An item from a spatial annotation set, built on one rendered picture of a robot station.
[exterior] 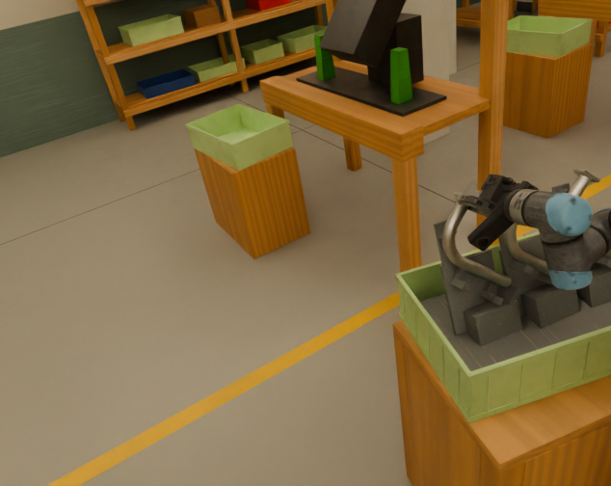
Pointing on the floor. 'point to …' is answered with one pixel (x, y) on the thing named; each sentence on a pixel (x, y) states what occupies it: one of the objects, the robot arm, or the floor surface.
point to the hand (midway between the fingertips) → (464, 204)
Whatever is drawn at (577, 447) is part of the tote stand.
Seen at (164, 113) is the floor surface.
